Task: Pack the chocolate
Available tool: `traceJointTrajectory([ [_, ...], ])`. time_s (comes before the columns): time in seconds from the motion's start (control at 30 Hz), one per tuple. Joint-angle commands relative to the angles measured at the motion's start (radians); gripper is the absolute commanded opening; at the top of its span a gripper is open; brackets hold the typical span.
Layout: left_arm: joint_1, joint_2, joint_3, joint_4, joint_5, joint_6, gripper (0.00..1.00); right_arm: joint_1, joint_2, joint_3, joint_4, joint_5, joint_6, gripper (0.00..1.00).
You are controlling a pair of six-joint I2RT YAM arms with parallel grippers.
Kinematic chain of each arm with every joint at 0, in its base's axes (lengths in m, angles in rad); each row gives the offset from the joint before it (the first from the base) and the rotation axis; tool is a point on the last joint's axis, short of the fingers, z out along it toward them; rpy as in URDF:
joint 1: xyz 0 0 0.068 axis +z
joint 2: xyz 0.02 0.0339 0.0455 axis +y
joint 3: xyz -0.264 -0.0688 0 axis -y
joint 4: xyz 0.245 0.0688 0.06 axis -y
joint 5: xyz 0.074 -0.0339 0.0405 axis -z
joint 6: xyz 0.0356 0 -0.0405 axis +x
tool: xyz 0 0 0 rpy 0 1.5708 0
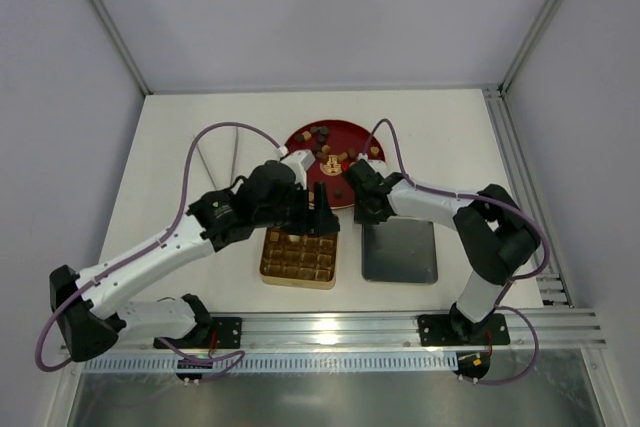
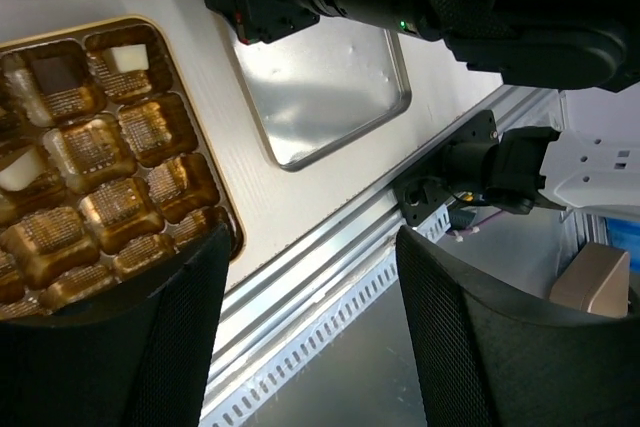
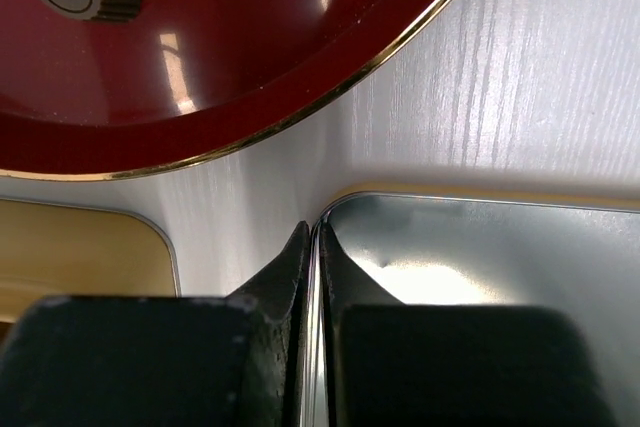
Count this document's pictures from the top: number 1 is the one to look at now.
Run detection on slotted cable duct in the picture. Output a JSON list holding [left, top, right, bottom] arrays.
[[84, 351, 458, 375]]

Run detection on aluminium rail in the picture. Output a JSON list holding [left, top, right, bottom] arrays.
[[60, 307, 609, 354]]

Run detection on round red tray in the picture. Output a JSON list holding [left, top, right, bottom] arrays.
[[285, 119, 388, 210]]

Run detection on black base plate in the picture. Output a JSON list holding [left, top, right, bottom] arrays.
[[167, 316, 243, 350], [416, 313, 511, 347]]

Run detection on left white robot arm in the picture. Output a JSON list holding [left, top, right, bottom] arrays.
[[49, 161, 340, 362]]

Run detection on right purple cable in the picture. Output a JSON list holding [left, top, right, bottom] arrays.
[[364, 118, 551, 384]]

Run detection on silver square tin lid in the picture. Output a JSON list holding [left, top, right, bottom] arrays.
[[361, 217, 438, 285]]

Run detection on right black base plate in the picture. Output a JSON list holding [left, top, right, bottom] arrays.
[[416, 313, 511, 347]]

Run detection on left controller board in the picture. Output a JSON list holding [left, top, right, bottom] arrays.
[[177, 356, 214, 371]]

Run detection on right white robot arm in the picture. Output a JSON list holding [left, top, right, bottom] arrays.
[[343, 159, 546, 341]]

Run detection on gold chocolate box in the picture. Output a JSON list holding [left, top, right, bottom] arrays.
[[259, 227, 339, 290]]

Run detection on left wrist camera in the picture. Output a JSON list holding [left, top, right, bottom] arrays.
[[279, 149, 315, 189]]

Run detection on metal tweezers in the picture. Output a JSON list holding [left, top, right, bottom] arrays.
[[195, 127, 240, 190]]

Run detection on right controller board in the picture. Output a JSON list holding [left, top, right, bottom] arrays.
[[458, 352, 490, 370]]

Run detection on controller board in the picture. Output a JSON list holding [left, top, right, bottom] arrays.
[[177, 356, 214, 371], [458, 352, 490, 370]]

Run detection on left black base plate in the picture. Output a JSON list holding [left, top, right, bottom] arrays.
[[167, 316, 243, 350]]

